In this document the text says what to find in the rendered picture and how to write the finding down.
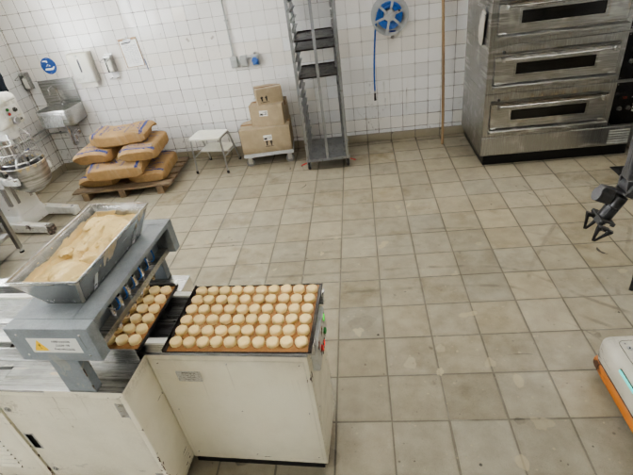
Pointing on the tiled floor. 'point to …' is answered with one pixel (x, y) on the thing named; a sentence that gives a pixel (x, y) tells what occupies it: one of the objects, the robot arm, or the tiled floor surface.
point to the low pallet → (133, 184)
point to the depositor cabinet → (89, 417)
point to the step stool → (213, 143)
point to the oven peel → (443, 72)
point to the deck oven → (548, 79)
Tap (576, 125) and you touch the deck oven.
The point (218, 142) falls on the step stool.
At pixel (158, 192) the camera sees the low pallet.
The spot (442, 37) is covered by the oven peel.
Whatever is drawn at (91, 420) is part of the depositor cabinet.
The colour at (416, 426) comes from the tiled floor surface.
